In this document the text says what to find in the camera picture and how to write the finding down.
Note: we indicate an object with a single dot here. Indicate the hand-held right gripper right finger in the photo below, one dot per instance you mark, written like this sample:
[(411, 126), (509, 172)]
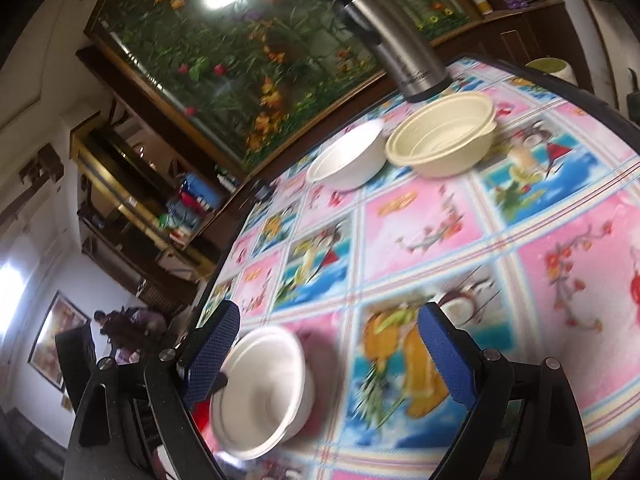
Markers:
[(447, 355)]

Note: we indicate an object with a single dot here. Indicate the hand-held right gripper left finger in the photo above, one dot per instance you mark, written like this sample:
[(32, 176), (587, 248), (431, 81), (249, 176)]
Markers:
[(210, 355)]

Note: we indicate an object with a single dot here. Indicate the large red plastic plate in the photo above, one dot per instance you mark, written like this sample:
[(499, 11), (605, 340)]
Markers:
[(200, 419)]

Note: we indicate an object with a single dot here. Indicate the large cream ribbed bowl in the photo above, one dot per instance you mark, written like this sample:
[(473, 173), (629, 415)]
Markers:
[(442, 135)]

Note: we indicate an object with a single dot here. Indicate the printed fruit tablecloth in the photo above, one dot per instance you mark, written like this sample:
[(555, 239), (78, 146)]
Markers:
[(425, 220)]

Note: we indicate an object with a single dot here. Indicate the blue thermos flask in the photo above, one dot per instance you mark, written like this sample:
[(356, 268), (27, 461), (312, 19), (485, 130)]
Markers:
[(200, 191)]

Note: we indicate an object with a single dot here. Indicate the small black jar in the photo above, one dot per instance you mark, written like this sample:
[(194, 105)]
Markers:
[(263, 192)]

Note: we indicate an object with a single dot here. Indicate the pale green jar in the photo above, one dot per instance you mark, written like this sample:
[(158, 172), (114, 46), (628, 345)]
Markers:
[(548, 69)]

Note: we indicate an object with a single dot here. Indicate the flower display glass panel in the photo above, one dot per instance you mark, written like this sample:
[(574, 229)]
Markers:
[(250, 50)]

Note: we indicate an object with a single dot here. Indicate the stainless steel thermos jug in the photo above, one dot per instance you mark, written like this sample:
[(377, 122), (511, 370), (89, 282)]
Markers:
[(400, 45)]

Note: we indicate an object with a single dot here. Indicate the wooden partition cabinet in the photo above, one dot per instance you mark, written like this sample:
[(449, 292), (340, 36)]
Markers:
[(500, 40)]

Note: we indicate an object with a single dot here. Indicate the framed wall picture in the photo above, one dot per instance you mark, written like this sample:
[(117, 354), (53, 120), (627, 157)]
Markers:
[(50, 345)]

